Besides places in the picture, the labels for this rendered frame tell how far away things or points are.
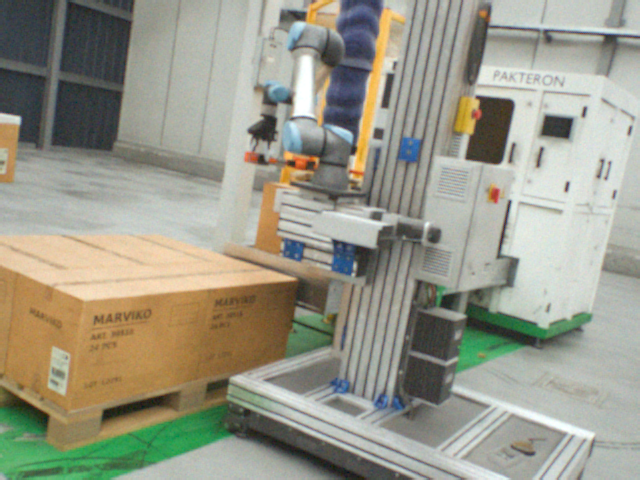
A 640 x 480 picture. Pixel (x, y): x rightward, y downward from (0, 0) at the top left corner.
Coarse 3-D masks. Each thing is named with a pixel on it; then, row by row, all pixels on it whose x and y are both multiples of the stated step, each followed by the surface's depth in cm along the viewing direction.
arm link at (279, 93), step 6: (276, 84) 311; (270, 90) 311; (276, 90) 308; (282, 90) 308; (288, 90) 312; (270, 96) 311; (276, 96) 308; (282, 96) 309; (288, 96) 312; (282, 102) 314; (288, 102) 314
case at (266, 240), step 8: (272, 184) 362; (280, 184) 368; (264, 192) 365; (272, 192) 362; (264, 200) 365; (272, 200) 362; (264, 208) 365; (272, 208) 362; (264, 216) 365; (272, 216) 362; (264, 224) 365; (272, 224) 362; (264, 232) 365; (272, 232) 362; (256, 240) 369; (264, 240) 366; (272, 240) 363; (280, 240) 360; (256, 248) 369; (264, 248) 366; (272, 248) 363
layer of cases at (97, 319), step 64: (0, 256) 281; (64, 256) 300; (128, 256) 322; (192, 256) 348; (0, 320) 269; (64, 320) 247; (128, 320) 258; (192, 320) 285; (256, 320) 319; (64, 384) 247; (128, 384) 266
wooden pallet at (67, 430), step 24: (0, 384) 271; (192, 384) 294; (48, 408) 253; (96, 408) 256; (168, 408) 294; (192, 408) 298; (48, 432) 253; (72, 432) 250; (96, 432) 258; (120, 432) 268
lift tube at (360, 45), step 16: (352, 0) 352; (368, 0) 352; (384, 0) 359; (352, 16) 352; (368, 16) 353; (352, 32) 354; (368, 32) 356; (352, 48) 355; (368, 48) 357; (352, 64) 355; (368, 64) 360
